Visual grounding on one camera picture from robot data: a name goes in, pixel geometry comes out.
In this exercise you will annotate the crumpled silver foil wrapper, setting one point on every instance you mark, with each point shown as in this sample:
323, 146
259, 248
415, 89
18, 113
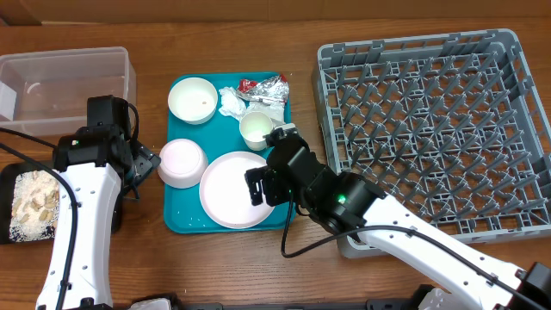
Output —
270, 91

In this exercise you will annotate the black rectangular waste tray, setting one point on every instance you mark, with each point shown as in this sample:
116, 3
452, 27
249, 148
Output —
8, 177

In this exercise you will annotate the teal plastic serving tray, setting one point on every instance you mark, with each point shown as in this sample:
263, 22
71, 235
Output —
183, 212

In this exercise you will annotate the grey plastic dishwasher rack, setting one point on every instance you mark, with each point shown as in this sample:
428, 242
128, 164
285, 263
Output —
452, 125

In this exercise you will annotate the white paper cup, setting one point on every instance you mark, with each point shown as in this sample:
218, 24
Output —
253, 127

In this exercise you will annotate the white round plate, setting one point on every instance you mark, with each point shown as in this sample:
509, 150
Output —
224, 193

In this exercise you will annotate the crumpled white napkin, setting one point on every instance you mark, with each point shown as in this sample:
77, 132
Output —
236, 107

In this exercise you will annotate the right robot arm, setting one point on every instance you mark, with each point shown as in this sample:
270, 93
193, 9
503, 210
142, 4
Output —
349, 205

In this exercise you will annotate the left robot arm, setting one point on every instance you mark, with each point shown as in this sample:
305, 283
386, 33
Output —
96, 167

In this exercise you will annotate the pile of rice and peanuts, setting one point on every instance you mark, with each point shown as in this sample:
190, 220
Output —
35, 205

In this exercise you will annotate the clear plastic storage bin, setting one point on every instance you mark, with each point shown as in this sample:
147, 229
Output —
46, 93

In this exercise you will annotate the white bowl with rice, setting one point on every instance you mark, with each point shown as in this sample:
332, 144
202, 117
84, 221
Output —
183, 163

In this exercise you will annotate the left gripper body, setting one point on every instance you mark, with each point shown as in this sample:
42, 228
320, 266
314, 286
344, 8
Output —
144, 161

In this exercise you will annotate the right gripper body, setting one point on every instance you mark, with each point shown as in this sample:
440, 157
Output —
277, 189

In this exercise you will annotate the white bowl with peanuts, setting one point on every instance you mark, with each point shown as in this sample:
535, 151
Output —
193, 100

